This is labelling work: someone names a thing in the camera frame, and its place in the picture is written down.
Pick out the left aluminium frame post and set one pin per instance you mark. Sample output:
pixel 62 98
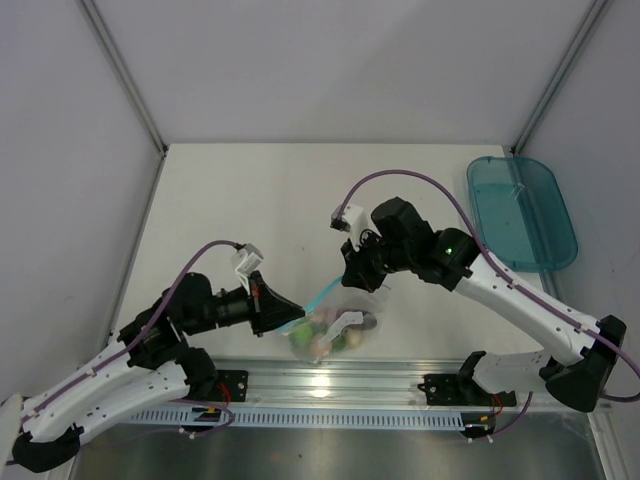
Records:
pixel 121 71

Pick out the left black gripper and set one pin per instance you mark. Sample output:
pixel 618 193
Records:
pixel 267 309

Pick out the green bell pepper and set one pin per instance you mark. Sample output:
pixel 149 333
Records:
pixel 339 344

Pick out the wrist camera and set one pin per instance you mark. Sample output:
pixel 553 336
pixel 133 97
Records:
pixel 246 260
pixel 351 219

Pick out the green cucumber toy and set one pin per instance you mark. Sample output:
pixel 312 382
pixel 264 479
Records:
pixel 302 336

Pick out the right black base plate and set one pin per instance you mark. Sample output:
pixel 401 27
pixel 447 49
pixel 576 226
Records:
pixel 445 389

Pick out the aluminium rail beam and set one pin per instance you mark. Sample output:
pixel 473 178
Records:
pixel 335 384

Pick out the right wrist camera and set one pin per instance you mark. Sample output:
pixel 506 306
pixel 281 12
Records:
pixel 351 219

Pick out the aluminium frame post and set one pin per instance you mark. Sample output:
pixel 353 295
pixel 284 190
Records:
pixel 571 54
pixel 121 71

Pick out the clear zip top bag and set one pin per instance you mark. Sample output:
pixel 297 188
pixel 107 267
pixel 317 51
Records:
pixel 334 311

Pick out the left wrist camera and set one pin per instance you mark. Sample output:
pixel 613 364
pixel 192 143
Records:
pixel 246 260

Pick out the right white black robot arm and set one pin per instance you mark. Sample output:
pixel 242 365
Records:
pixel 577 353

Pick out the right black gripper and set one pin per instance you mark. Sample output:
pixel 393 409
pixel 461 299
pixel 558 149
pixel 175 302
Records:
pixel 357 272

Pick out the pink peach toy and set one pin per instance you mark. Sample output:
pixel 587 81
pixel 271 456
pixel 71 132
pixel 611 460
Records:
pixel 316 349

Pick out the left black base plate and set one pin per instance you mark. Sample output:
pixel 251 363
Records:
pixel 230 387

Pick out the purple eggplant toy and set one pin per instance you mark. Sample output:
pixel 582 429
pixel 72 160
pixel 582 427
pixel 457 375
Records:
pixel 370 321

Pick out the right aluminium frame post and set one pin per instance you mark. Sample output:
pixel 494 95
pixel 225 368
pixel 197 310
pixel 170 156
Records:
pixel 571 54

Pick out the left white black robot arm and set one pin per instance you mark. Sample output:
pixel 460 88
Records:
pixel 149 363

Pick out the teal plastic bin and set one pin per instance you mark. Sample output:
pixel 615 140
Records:
pixel 520 214

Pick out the white slotted cable duct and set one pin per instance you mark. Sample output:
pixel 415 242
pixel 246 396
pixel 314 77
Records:
pixel 263 417

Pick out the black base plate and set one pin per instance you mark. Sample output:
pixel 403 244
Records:
pixel 445 389
pixel 230 387

